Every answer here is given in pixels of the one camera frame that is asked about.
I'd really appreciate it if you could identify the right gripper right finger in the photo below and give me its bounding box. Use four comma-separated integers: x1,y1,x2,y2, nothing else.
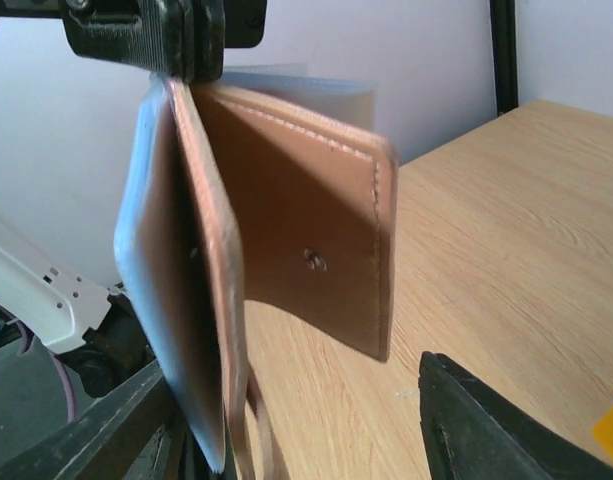
418,351,613,480

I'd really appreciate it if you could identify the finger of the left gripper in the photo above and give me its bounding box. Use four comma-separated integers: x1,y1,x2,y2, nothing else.
187,0,266,81
58,1,195,79

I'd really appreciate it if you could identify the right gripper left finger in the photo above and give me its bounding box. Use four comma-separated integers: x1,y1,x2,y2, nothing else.
0,357,187,480

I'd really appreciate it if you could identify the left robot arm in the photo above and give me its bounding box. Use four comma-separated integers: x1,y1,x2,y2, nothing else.
0,1,267,398

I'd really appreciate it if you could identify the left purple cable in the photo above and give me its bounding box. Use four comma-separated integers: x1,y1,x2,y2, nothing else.
5,309,79,426

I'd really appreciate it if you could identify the left black frame post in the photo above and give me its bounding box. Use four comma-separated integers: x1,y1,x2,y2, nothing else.
489,0,519,115

